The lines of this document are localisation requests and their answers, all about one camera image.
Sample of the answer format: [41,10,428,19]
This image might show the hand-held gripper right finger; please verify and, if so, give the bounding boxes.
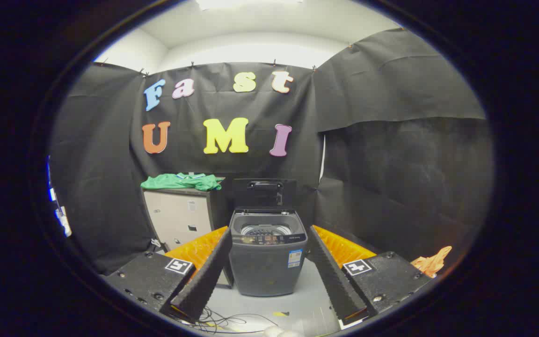
[307,225,431,330]

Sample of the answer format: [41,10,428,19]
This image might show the orange cloth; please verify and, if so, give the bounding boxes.
[411,246,452,278]

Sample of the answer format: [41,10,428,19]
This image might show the green polo shirt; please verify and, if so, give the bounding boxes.
[141,172,226,191]

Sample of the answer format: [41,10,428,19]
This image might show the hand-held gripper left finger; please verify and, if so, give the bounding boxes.
[103,226,233,323]

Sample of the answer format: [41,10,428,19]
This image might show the grey cabinet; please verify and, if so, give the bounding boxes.
[142,177,233,288]

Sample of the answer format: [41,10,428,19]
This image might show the blue and white object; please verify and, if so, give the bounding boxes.
[47,157,72,237]

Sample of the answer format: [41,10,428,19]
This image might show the black floor cables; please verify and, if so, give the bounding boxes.
[183,307,279,334]

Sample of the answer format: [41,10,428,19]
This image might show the dark grey washing machine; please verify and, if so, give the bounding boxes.
[229,208,308,297]

